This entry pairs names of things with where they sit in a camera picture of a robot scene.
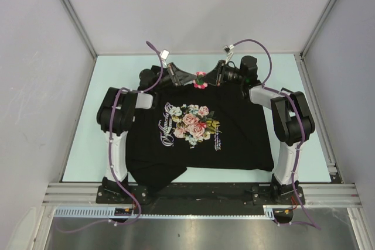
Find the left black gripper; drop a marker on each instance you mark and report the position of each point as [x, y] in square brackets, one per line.
[180, 77]

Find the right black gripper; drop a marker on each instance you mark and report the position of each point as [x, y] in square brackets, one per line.
[216, 76]

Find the pink flower brooch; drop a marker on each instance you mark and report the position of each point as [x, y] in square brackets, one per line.
[199, 82]

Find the black floral print t-shirt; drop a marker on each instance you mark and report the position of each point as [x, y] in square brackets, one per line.
[214, 127]

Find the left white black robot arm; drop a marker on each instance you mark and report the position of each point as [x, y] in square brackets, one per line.
[116, 115]

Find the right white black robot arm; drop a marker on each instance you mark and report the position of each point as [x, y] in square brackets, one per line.
[291, 117]

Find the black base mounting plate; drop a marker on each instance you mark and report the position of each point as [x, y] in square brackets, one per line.
[257, 193]

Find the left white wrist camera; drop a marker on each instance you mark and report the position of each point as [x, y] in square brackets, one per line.
[164, 56]

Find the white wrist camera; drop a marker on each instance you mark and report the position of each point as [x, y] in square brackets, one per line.
[164, 56]
[229, 52]

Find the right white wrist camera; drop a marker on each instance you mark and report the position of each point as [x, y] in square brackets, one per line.
[229, 52]

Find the right aluminium side rail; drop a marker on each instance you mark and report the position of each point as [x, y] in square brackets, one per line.
[324, 140]

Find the white slotted cable duct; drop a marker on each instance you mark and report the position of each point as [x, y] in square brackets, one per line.
[263, 213]

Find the left aluminium corner post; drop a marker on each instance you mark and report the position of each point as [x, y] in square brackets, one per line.
[79, 27]

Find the aluminium corner post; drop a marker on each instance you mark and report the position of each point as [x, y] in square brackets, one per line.
[79, 27]
[317, 28]

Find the right aluminium corner post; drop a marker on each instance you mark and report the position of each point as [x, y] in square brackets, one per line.
[317, 28]

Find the aluminium front rail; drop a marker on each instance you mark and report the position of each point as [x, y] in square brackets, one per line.
[316, 195]

